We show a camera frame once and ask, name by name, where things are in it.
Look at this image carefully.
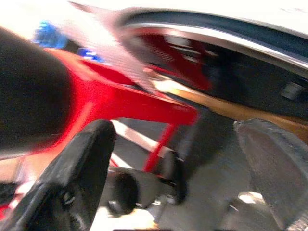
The black round laundry bucket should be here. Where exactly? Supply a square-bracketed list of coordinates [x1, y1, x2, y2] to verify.
[0, 27, 75, 154]

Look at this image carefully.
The white washing machine body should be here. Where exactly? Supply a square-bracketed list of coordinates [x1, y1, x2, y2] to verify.
[67, 0, 308, 39]

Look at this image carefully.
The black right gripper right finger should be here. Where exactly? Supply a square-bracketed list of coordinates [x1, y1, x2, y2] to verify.
[234, 119, 308, 231]

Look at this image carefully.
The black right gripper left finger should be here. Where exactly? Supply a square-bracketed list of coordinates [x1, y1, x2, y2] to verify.
[0, 119, 116, 231]

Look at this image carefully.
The round washer door with glass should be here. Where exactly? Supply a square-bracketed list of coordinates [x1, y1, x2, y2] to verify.
[115, 7, 308, 121]

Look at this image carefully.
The blue plastic container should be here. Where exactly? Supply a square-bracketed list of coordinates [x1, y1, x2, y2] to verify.
[77, 47, 104, 62]
[33, 20, 69, 50]

